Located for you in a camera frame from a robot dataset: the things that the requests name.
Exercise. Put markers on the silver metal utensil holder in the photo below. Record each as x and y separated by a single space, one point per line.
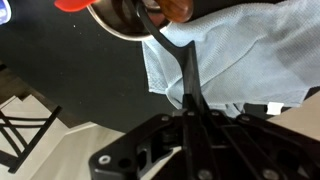
110 20

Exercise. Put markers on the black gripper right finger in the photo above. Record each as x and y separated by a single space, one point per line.
253 143

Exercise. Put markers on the round black wooden table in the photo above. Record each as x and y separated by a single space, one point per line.
83 73

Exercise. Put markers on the black cross-back chair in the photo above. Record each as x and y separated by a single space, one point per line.
40 130

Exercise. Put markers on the red silicone spatula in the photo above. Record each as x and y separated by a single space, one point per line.
71 4

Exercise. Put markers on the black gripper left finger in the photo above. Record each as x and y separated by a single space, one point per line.
160 123

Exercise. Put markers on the black spatula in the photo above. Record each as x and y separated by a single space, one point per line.
191 76

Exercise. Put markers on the blue cloth towel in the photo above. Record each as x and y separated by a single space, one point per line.
250 56

